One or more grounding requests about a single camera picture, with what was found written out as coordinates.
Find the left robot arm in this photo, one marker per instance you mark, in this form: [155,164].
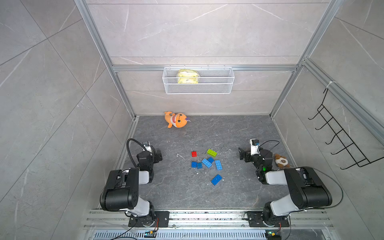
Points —
[121,192]

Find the orange plush fish toy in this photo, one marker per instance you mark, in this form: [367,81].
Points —
[176,120]

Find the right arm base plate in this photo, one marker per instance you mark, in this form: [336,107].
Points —
[258,219]

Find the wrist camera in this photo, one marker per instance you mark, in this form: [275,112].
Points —
[255,147]
[147,146]

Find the white wire mesh basket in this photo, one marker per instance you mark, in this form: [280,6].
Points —
[202,80]

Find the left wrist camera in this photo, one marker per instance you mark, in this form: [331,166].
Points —
[147,146]

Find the green lego brick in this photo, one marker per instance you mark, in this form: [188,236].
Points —
[212,153]

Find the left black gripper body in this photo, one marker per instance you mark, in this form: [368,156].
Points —
[156,155]

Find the blue lego brick front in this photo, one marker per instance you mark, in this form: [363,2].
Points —
[216,180]

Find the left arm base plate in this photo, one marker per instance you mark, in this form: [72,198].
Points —
[154,219]

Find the light blue long lego brick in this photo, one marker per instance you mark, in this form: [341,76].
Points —
[207,163]

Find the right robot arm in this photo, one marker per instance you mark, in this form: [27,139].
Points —
[306,189]

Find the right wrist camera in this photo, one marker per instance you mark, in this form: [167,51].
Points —
[255,147]

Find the aluminium mounting rail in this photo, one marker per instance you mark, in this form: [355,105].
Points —
[209,219]

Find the brown white plush toy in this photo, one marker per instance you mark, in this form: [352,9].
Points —
[282,161]

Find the black wire hook rack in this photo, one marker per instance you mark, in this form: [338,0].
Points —
[348,145]

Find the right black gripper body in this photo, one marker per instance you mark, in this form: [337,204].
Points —
[247,155]

